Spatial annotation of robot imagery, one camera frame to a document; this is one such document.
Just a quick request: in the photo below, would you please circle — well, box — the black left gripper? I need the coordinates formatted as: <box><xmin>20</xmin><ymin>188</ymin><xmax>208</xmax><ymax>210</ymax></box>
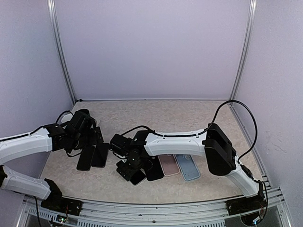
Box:
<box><xmin>71</xmin><ymin>126</ymin><xmax>103</xmax><ymax>150</ymax></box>

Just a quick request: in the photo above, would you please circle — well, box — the purple edged dark phone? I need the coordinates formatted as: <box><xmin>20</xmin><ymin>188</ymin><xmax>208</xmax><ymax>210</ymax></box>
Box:
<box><xmin>91</xmin><ymin>143</ymin><xmax>109</xmax><ymax>168</ymax></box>

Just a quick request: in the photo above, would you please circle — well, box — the light blue phone case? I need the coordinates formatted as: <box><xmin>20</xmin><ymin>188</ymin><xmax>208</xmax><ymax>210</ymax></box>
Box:
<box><xmin>175</xmin><ymin>155</ymin><xmax>200</xmax><ymax>182</ymax></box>

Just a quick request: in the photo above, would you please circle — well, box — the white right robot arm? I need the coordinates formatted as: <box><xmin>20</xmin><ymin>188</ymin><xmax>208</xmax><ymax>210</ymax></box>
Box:
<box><xmin>109</xmin><ymin>123</ymin><xmax>264</xmax><ymax>210</ymax></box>

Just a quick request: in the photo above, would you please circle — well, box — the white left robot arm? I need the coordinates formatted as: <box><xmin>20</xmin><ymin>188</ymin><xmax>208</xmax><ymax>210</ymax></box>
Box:
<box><xmin>0</xmin><ymin>109</ymin><xmax>104</xmax><ymax>210</ymax></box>

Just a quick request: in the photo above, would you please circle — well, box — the black phone case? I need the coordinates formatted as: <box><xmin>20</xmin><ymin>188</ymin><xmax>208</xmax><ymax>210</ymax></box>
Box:
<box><xmin>144</xmin><ymin>156</ymin><xmax>164</xmax><ymax>182</ymax></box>

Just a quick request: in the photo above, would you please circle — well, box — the pink phone case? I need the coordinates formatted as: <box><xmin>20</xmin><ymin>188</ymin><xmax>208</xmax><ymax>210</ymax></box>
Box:
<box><xmin>158</xmin><ymin>155</ymin><xmax>180</xmax><ymax>177</ymax></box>

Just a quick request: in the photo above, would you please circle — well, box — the black cup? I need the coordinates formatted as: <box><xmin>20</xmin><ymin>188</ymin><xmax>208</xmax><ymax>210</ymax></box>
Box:
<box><xmin>79</xmin><ymin>109</ymin><xmax>89</xmax><ymax>115</ymax></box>

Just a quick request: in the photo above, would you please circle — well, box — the light blue white cup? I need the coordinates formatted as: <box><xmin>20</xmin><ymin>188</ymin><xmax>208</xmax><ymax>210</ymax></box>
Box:
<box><xmin>61</xmin><ymin>113</ymin><xmax>73</xmax><ymax>123</ymax></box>

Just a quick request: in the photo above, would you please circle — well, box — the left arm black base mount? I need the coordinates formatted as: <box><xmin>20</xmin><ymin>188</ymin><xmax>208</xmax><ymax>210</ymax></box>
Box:
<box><xmin>41</xmin><ymin>178</ymin><xmax>83</xmax><ymax>216</ymax></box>

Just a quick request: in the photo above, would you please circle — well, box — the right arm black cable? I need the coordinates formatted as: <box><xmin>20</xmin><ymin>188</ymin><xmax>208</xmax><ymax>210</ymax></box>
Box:
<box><xmin>120</xmin><ymin>100</ymin><xmax>269</xmax><ymax>187</ymax></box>

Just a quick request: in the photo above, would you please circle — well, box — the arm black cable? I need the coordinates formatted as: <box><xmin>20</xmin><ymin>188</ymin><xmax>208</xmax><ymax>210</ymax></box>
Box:
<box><xmin>120</xmin><ymin>100</ymin><xmax>269</xmax><ymax>187</ymax></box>
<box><xmin>0</xmin><ymin>110</ymin><xmax>73</xmax><ymax>142</ymax></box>

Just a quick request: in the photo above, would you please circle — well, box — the aluminium front rail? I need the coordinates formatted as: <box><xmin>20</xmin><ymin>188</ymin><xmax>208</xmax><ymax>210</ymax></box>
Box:
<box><xmin>15</xmin><ymin>188</ymin><xmax>292</xmax><ymax>227</ymax></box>

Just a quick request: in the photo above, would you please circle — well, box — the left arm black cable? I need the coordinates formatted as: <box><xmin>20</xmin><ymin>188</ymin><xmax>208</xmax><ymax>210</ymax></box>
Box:
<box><xmin>0</xmin><ymin>110</ymin><xmax>73</xmax><ymax>142</ymax></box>

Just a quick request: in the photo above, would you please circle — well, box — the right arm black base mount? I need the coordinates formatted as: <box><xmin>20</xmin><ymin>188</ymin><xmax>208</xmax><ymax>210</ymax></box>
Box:
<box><xmin>226</xmin><ymin>180</ymin><xmax>268</xmax><ymax>215</ymax></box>

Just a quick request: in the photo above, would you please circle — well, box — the left aluminium frame post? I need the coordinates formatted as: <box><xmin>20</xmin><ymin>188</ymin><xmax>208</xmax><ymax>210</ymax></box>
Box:
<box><xmin>47</xmin><ymin>0</ymin><xmax>77</xmax><ymax>105</ymax></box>

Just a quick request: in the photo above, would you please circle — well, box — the aluminium frame post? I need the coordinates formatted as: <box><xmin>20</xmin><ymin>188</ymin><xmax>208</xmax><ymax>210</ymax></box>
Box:
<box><xmin>229</xmin><ymin>0</ymin><xmax>257</xmax><ymax>100</ymax></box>
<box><xmin>47</xmin><ymin>0</ymin><xmax>77</xmax><ymax>105</ymax></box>

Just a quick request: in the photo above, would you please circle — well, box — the right aluminium frame post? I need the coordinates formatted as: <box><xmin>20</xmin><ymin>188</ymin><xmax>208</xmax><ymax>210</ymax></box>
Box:
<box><xmin>229</xmin><ymin>0</ymin><xmax>257</xmax><ymax>100</ymax></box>

